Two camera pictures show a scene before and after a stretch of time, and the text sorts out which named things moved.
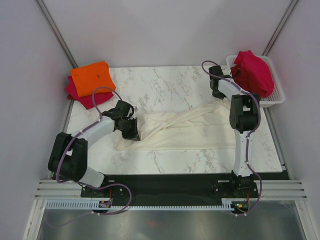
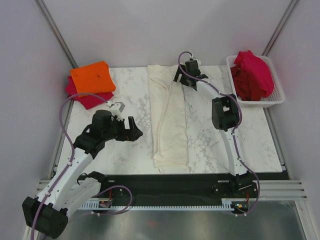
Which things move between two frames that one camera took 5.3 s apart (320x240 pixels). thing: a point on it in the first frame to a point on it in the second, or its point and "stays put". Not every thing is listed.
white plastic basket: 277,95 stays put
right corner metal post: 279,29 stays put
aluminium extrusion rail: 283,190 stays put
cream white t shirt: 208,126 to 168,119
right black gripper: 221,96 to 178,72
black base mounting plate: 124,187 stays put
